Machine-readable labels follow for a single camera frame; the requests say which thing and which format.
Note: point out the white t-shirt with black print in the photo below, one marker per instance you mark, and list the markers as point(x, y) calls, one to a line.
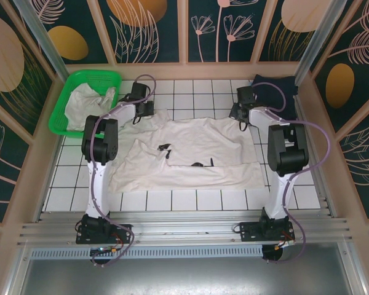
point(203, 138)

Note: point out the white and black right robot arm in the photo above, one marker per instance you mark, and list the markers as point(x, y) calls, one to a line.
point(280, 190)

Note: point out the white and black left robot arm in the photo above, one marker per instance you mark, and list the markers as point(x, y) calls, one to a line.
point(100, 184)

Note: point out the stack of folded navy t-shirts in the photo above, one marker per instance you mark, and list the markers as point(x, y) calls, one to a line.
point(283, 92)

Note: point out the crumpled bright white t-shirt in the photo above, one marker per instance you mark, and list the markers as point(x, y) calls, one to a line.
point(110, 96)

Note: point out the green plastic basket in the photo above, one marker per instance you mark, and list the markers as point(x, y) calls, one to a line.
point(89, 77)

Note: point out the crumpled cream t-shirt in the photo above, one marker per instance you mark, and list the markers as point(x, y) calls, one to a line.
point(80, 107)

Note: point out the aluminium frame post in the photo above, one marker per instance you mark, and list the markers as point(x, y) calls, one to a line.
point(43, 43)
point(316, 40)

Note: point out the aluminium side rail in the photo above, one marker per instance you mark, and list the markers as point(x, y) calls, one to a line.
point(323, 196)

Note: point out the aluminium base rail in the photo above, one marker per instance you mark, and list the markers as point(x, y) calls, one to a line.
point(187, 224)

